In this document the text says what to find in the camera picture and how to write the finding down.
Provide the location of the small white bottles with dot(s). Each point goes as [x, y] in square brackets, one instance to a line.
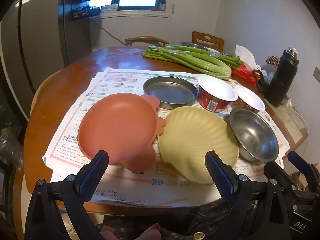
[265, 76]

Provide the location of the slatted wooden chair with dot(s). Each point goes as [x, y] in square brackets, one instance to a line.
[207, 38]

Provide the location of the red tissue box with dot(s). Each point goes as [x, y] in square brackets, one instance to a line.
[243, 75]

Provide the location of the tan round-back chair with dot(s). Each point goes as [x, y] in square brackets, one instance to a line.
[40, 87]

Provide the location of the small jar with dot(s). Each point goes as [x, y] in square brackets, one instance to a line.
[162, 7]

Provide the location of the curved-back wooden chair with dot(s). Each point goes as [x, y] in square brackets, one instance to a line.
[147, 38]

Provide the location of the red paper bowl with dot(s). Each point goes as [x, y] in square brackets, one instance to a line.
[215, 87]
[250, 97]

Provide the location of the steel basin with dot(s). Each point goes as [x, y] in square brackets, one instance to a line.
[192, 45]

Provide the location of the white wall socket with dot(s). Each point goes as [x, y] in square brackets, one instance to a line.
[317, 73]

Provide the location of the yellow shell-shaped plate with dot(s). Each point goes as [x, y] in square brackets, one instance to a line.
[195, 140]

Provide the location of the white carton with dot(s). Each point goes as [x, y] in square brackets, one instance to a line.
[109, 7]

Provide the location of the white ceramic bowl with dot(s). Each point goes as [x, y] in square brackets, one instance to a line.
[213, 50]

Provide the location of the printed newspaper sheets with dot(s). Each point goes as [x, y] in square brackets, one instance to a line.
[120, 82]

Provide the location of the black thermos bottle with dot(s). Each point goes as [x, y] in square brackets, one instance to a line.
[280, 80]

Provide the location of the pink crab-shaped plate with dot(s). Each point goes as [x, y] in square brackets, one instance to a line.
[117, 127]

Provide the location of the grey refrigerator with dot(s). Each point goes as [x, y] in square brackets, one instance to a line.
[37, 42]

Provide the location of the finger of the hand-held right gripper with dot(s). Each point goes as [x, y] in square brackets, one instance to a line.
[298, 162]
[275, 170]

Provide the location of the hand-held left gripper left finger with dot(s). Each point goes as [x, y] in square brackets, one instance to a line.
[92, 175]

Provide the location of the brown patterned pouch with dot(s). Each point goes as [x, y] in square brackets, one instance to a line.
[273, 61]

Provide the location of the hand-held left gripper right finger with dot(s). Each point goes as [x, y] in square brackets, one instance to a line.
[222, 177]

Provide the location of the celery bunch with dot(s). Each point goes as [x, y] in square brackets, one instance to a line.
[225, 58]
[200, 65]

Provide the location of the steel bowl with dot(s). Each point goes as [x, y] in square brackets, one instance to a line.
[252, 135]

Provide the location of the black box on windowsill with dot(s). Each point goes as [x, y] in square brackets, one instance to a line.
[85, 12]

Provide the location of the round steel plate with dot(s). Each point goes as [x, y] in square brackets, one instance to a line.
[170, 92]

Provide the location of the dark floral clothing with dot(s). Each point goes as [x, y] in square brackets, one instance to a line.
[212, 217]

